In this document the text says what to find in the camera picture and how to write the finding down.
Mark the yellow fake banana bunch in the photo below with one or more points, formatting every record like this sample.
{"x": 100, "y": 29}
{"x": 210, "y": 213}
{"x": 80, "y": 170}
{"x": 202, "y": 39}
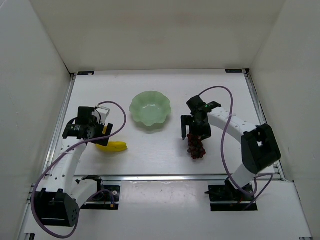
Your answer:
{"x": 113, "y": 146}

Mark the dark red fake grapes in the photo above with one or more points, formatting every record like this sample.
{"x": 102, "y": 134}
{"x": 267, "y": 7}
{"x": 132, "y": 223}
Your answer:
{"x": 195, "y": 147}

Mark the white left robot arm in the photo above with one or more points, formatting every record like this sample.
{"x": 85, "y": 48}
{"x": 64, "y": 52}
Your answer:
{"x": 59, "y": 197}

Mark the green scalloped fruit bowl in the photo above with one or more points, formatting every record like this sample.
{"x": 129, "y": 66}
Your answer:
{"x": 150, "y": 108}

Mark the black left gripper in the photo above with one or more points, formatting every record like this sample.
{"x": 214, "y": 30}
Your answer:
{"x": 104, "y": 134}

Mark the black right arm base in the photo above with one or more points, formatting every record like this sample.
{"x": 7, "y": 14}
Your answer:
{"x": 224, "y": 199}

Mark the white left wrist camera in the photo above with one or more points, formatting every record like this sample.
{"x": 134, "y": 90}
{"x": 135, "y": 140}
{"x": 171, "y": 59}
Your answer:
{"x": 101, "y": 114}

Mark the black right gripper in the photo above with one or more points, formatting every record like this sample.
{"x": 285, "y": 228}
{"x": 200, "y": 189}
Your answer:
{"x": 196, "y": 128}

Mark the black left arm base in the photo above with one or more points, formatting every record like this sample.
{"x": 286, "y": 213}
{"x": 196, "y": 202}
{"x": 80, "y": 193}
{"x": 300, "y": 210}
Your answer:
{"x": 105, "y": 195}

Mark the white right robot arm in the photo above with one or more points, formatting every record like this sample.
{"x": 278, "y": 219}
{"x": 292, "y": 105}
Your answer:
{"x": 259, "y": 147}

